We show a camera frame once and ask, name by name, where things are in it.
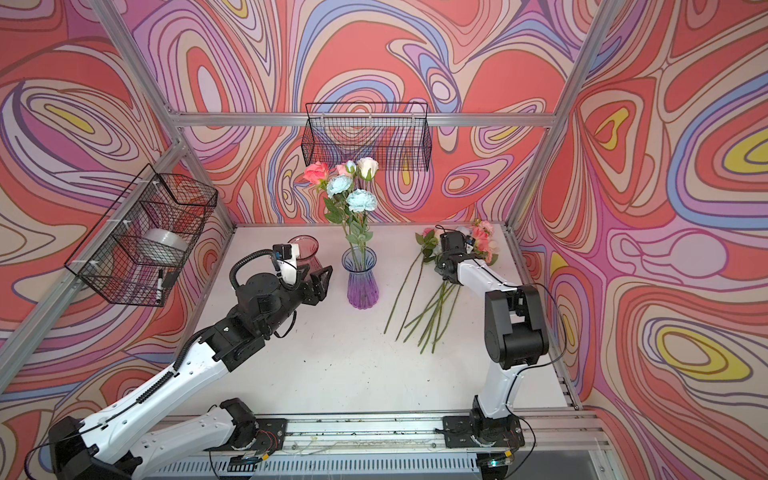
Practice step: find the silver tape roll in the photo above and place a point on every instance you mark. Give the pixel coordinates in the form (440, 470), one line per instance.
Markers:
(166, 238)

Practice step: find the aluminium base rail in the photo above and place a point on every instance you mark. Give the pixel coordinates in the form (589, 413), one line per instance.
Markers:
(549, 444)

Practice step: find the blue purple glass vase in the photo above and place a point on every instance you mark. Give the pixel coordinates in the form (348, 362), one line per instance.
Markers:
(362, 288)

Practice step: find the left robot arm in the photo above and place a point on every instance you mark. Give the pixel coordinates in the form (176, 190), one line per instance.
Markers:
(122, 441)

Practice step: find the wire basket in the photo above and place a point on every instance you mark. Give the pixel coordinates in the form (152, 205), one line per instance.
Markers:
(122, 268)
(395, 134)

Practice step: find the red grey glass vase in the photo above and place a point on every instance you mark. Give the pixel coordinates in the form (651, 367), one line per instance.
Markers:
(308, 247)

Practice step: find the black marker pen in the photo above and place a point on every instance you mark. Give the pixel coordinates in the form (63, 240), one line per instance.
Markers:
(159, 287)

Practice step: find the light blue flower stem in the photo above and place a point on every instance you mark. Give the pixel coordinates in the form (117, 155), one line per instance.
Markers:
(356, 200)

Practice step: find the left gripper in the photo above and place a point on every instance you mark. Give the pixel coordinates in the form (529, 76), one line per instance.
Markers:
(318, 292)

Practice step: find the back wire basket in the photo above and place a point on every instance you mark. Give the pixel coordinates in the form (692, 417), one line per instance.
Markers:
(395, 134)

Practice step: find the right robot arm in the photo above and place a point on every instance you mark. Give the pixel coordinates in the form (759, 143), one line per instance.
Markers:
(515, 337)

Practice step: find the bunch of artificial flowers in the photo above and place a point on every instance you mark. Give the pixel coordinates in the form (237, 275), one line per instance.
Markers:
(436, 315)

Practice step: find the white rose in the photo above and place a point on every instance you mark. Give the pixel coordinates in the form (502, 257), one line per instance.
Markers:
(367, 169)

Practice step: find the left wire basket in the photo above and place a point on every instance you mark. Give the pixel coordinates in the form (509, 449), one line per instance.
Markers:
(122, 268)

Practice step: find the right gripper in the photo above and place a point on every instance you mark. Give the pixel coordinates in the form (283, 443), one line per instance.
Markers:
(441, 268)

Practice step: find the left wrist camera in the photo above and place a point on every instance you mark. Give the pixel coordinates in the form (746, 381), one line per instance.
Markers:
(286, 255)

